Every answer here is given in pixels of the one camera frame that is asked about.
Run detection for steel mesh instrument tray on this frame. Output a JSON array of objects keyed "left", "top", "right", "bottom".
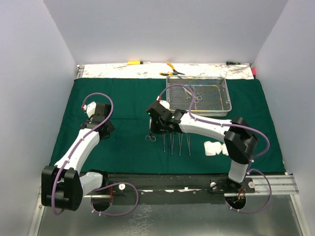
[{"left": 166, "top": 76, "right": 232, "bottom": 117}]

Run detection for aluminium extrusion rail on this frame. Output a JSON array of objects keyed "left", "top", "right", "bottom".
[{"left": 90, "top": 172, "right": 297, "bottom": 201}]

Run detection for yellow handled screwdriver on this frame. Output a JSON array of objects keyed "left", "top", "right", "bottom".
[{"left": 127, "top": 60, "right": 150, "bottom": 65}]

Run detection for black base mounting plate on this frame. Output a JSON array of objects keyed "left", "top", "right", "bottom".
[{"left": 86, "top": 173, "right": 255, "bottom": 206}]

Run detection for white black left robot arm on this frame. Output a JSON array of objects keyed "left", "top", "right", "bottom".
[{"left": 41, "top": 102, "right": 115, "bottom": 211}]

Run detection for yellow black needle-nose pliers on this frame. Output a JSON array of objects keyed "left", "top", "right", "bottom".
[{"left": 159, "top": 62, "right": 185, "bottom": 76}]

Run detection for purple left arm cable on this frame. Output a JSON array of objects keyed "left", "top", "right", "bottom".
[{"left": 51, "top": 92, "right": 139, "bottom": 217}]

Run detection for steel tweezers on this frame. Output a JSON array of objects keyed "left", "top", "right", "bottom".
[
  {"left": 186, "top": 134, "right": 191, "bottom": 156},
  {"left": 178, "top": 133, "right": 183, "bottom": 156},
  {"left": 162, "top": 134, "right": 166, "bottom": 153},
  {"left": 170, "top": 134, "right": 174, "bottom": 155}
]

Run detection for black green screwdriver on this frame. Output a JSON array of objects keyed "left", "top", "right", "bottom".
[{"left": 226, "top": 61, "right": 241, "bottom": 65}]

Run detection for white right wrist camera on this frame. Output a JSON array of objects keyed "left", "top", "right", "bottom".
[{"left": 157, "top": 96, "right": 170, "bottom": 110}]

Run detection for steel surgical scissors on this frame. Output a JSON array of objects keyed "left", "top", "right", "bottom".
[{"left": 183, "top": 85, "right": 203, "bottom": 103}]

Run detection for white gauze pad bottom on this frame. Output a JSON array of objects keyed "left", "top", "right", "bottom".
[{"left": 204, "top": 141, "right": 217, "bottom": 156}]

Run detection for white gauze pad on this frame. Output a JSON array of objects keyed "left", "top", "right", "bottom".
[
  {"left": 213, "top": 142, "right": 223, "bottom": 155},
  {"left": 204, "top": 141, "right": 217, "bottom": 156},
  {"left": 222, "top": 144, "right": 229, "bottom": 156}
]

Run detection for white gauze pad top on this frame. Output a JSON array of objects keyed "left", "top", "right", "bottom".
[{"left": 222, "top": 144, "right": 229, "bottom": 156}]

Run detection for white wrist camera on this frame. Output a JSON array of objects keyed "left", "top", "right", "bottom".
[
  {"left": 81, "top": 101, "right": 96, "bottom": 118},
  {"left": 157, "top": 96, "right": 170, "bottom": 110}
]

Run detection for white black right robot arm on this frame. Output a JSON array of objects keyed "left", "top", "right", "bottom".
[{"left": 146, "top": 100, "right": 258, "bottom": 192}]

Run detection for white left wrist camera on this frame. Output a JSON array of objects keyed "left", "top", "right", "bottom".
[{"left": 81, "top": 101, "right": 96, "bottom": 118}]

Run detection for dark green surgical cloth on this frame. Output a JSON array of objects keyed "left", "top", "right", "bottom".
[{"left": 50, "top": 78, "right": 285, "bottom": 174}]

